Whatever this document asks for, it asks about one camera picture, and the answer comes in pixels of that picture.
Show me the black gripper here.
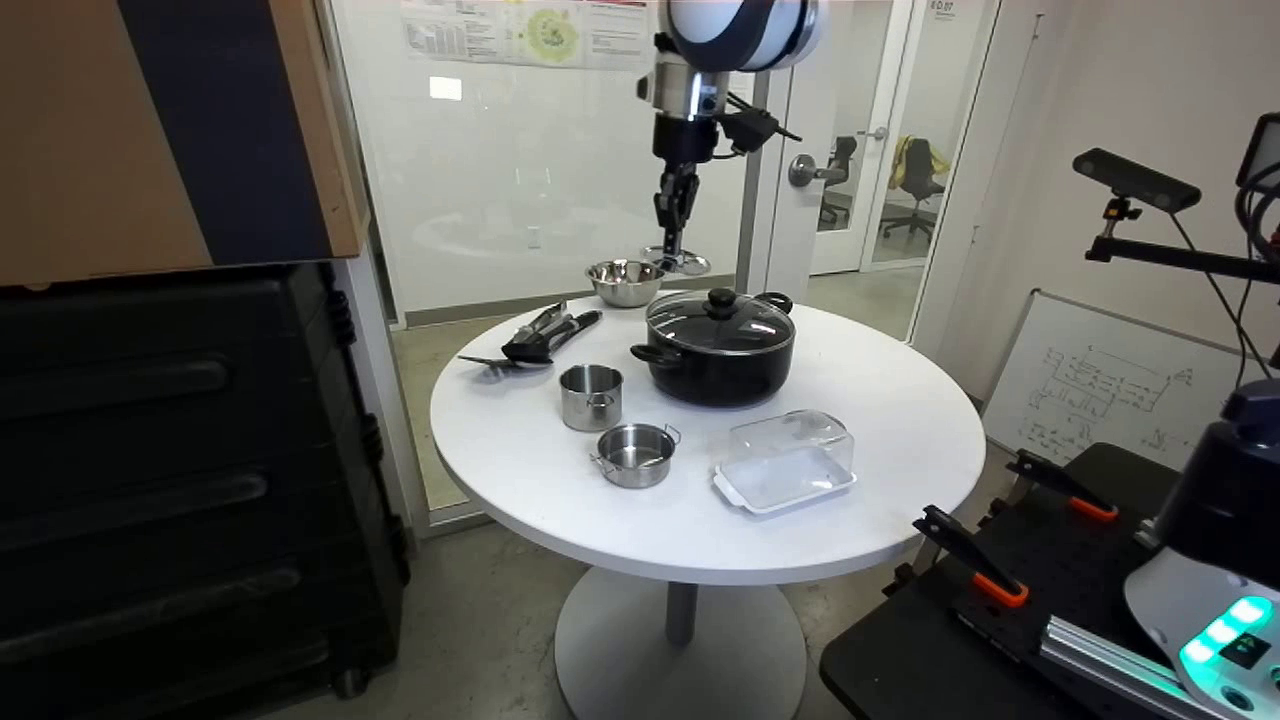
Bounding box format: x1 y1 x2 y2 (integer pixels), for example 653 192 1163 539
650 112 730 248

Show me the small steel pot lid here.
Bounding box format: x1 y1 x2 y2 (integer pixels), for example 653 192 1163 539
653 240 720 280

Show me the glass lid with black knob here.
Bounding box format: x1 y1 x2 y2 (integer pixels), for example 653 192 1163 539
646 282 801 359

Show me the tall steel pot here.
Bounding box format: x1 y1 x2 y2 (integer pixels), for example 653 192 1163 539
556 359 629 435

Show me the short steel pot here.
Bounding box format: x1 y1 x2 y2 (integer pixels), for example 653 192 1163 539
586 415 686 491

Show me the steel mixing bowl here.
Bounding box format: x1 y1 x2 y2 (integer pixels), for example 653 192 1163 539
586 254 673 311

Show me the black office chair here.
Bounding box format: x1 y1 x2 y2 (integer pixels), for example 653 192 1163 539
814 130 864 233
881 130 948 248

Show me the black spatula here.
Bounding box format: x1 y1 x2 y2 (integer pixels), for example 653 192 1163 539
496 295 610 370

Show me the black serving spoon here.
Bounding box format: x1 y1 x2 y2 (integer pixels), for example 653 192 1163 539
457 314 577 378

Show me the white whiteboard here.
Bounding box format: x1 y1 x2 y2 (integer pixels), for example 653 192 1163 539
981 287 1264 470

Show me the brown cardboard box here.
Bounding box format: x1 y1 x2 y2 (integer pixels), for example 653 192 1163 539
0 0 374 293

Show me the black breadboard robot table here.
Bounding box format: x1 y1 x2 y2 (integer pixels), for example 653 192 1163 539
818 435 1280 720

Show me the black hard case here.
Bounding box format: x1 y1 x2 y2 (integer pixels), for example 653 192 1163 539
0 258 418 702

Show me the silver door handle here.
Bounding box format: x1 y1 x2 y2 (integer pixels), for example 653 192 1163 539
785 148 831 192

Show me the black oval ring object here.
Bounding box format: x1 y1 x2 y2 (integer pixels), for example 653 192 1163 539
623 282 803 413

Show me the glass door with white frame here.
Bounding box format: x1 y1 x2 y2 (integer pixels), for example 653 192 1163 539
735 0 937 301

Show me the paper wall poster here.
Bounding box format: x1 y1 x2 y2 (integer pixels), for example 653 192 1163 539
398 0 661 71

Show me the white table pedestal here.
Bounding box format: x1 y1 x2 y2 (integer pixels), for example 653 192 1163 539
550 565 814 720

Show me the black stereo camera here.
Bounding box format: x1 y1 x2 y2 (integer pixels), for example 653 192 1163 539
1068 145 1206 221

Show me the black clamp with orange handle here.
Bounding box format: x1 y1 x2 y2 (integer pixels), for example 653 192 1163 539
1006 445 1125 529
910 501 1039 614

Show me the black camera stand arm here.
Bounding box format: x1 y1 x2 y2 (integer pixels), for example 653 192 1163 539
1082 196 1280 287

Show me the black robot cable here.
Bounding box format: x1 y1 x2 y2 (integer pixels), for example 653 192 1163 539
1168 112 1280 384

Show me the aluminium extrusion rail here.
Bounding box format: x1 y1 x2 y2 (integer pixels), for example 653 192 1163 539
1035 610 1212 720

